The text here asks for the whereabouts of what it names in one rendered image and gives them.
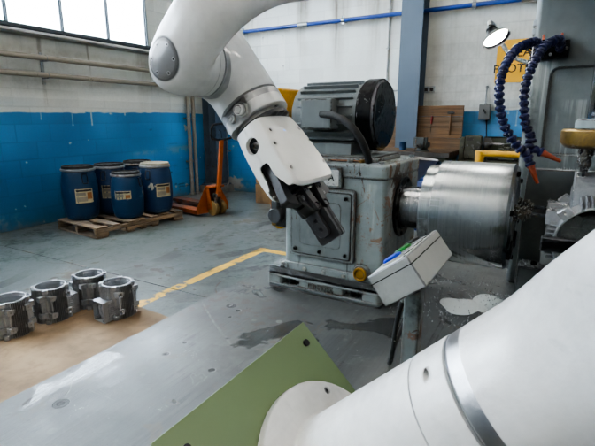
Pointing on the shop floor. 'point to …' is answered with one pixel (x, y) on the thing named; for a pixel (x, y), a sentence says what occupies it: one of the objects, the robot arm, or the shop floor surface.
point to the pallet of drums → (116, 196)
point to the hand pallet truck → (209, 202)
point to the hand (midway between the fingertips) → (325, 226)
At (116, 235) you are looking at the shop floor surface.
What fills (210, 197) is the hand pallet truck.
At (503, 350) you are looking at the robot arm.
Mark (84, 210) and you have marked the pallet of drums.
